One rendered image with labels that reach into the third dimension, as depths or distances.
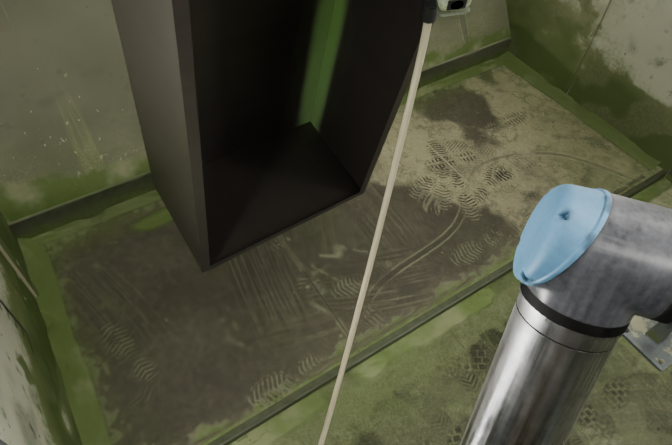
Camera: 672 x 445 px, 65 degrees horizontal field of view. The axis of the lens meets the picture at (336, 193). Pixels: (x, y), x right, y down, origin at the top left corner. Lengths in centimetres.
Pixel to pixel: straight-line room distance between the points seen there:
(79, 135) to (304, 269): 103
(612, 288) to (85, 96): 204
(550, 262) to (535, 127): 240
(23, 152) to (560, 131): 245
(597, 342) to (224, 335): 155
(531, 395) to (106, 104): 197
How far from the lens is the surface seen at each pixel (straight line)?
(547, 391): 66
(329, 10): 160
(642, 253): 58
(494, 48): 327
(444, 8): 83
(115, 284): 220
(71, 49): 231
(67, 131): 231
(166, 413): 193
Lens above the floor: 182
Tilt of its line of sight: 49 degrees down
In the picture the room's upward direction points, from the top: 4 degrees clockwise
